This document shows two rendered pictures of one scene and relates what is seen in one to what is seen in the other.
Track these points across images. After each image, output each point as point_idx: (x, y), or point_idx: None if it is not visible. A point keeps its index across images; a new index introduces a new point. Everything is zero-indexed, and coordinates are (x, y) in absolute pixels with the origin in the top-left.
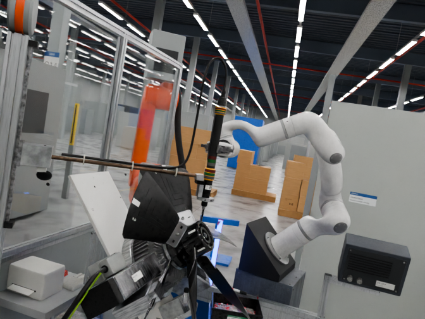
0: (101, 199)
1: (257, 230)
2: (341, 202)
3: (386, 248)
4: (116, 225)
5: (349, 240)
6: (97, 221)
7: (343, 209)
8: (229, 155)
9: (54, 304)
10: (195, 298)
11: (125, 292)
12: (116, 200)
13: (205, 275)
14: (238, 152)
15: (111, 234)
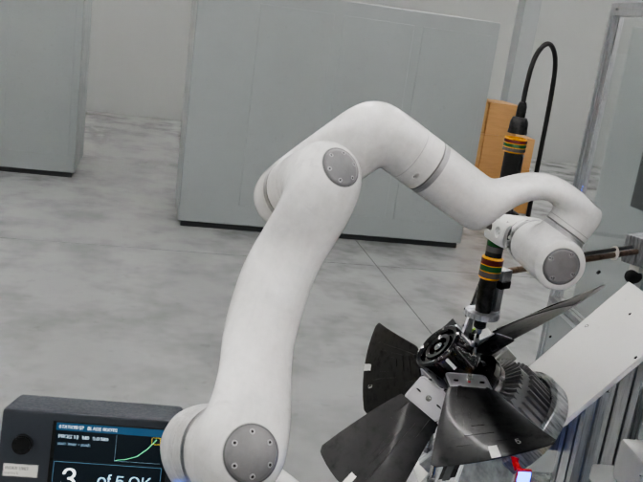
0: (611, 330)
1: None
2: (206, 406)
3: (75, 403)
4: (574, 363)
5: (174, 409)
6: (570, 337)
7: (197, 405)
8: (485, 234)
9: (594, 477)
10: (376, 343)
11: None
12: (624, 351)
13: (446, 478)
14: (533, 269)
15: (557, 361)
